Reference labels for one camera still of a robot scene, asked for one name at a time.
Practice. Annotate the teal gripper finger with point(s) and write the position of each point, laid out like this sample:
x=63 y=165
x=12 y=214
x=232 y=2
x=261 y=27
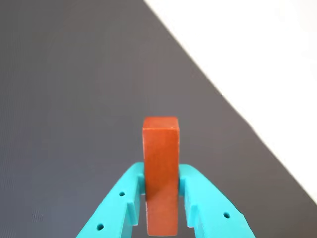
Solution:
x=114 y=208
x=210 y=208

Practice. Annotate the orange wooden block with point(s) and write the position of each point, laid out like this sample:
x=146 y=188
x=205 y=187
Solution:
x=161 y=173

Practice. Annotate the dark grey table mat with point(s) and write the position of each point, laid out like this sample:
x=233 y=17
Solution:
x=74 y=86

